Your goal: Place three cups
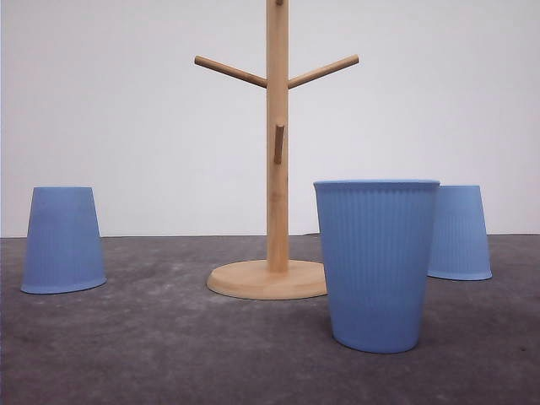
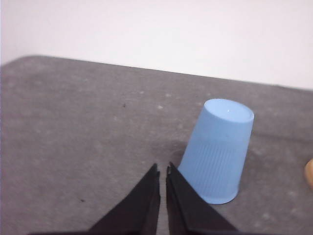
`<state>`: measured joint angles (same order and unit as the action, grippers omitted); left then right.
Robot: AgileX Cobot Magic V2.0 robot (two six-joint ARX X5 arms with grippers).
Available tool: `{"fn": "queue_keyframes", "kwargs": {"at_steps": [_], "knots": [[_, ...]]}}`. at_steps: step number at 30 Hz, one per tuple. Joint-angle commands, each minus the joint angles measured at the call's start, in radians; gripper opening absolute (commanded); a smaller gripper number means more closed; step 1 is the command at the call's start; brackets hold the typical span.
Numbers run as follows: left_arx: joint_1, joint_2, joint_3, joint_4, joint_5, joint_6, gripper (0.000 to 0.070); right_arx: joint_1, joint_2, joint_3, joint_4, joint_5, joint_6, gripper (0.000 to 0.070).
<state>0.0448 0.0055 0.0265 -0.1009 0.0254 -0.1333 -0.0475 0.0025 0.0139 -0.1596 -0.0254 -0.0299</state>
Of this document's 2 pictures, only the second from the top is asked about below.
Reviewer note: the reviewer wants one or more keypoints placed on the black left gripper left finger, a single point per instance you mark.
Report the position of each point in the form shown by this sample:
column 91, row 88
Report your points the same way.
column 138, row 213

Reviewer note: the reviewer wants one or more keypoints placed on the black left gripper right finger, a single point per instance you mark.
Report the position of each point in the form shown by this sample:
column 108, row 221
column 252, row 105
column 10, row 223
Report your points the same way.
column 190, row 211

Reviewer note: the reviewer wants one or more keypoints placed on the wooden cup tree stand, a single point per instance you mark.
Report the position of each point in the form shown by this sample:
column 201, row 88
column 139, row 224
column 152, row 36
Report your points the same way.
column 309, row 172

